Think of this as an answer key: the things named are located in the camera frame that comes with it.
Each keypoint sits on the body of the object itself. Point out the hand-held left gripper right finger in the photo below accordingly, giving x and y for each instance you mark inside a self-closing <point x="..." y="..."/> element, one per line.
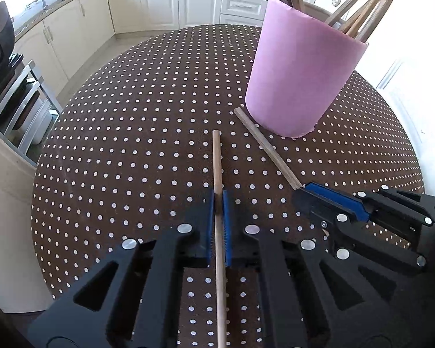
<point x="227" y="206"/>

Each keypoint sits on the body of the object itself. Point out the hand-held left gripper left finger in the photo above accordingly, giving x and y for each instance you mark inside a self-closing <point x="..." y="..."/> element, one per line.
<point x="211" y="210"/>

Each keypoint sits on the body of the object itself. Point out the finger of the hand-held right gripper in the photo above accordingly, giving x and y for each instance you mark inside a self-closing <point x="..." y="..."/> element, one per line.
<point x="366" y="239"/>
<point x="333" y="197"/>

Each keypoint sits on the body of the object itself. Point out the wooden chopstick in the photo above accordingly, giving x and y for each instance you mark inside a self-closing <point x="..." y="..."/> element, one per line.
<point x="264" y="141"/>
<point x="217" y="166"/>

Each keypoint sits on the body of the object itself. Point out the pink cup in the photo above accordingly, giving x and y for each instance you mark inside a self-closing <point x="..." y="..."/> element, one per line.
<point x="297" y="72"/>

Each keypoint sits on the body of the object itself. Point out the brown polka dot tablecloth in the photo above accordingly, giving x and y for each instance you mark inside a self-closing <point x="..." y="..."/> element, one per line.
<point x="130" y="152"/>

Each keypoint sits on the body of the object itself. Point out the beige wooden door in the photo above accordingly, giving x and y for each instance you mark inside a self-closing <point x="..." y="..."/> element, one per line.
<point x="7" y="224"/>

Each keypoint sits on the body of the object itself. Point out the white base cabinets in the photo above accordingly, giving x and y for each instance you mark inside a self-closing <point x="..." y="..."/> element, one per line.
<point x="159" y="3"/>

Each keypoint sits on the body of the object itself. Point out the metal shelf rack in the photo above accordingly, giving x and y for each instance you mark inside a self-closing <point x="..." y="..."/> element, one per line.
<point x="25" y="90"/>

